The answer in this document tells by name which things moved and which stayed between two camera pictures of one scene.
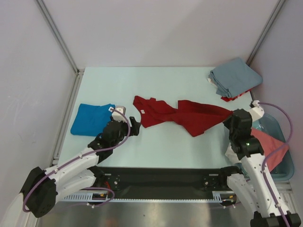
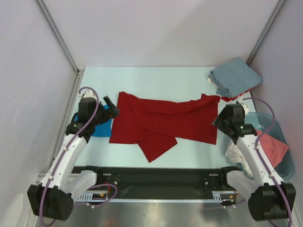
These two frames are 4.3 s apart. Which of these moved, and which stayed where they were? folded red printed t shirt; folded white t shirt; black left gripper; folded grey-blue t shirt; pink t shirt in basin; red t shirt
Moved: red t shirt; black left gripper
Stayed: folded red printed t shirt; folded white t shirt; folded grey-blue t shirt; pink t shirt in basin
